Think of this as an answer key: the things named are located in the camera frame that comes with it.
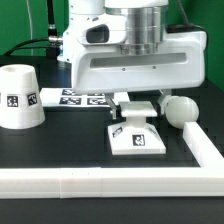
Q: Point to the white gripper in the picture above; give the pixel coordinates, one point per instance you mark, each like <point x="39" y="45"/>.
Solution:
<point x="128" y="48"/>

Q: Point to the white lamp base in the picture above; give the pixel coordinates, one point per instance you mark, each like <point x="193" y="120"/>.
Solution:
<point x="135" y="136"/>

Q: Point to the white lamp bulb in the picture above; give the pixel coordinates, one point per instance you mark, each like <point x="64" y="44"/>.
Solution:
<point x="181" y="109"/>

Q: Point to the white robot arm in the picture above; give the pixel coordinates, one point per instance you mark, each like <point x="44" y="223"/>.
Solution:
<point x="80" y="9"/>

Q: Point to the white lamp shade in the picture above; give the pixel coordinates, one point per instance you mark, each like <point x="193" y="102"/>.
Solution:
<point x="20" y="103"/>

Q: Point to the white marker tag plate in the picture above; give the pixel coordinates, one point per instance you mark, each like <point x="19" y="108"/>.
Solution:
<point x="67" y="97"/>

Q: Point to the white L-shaped fence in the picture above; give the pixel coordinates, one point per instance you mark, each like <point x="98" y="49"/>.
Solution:
<point x="206" y="179"/>

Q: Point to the black cable connector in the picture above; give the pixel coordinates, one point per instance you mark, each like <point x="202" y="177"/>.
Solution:
<point x="55" y="41"/>

